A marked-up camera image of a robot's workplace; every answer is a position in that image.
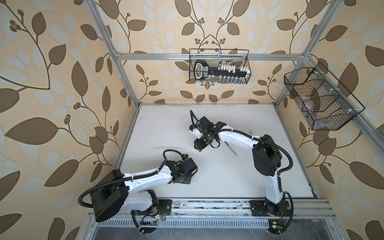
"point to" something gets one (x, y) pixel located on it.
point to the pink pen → (251, 132)
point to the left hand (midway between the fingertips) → (188, 177)
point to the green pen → (231, 148)
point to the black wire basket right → (325, 103)
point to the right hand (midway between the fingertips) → (197, 146)
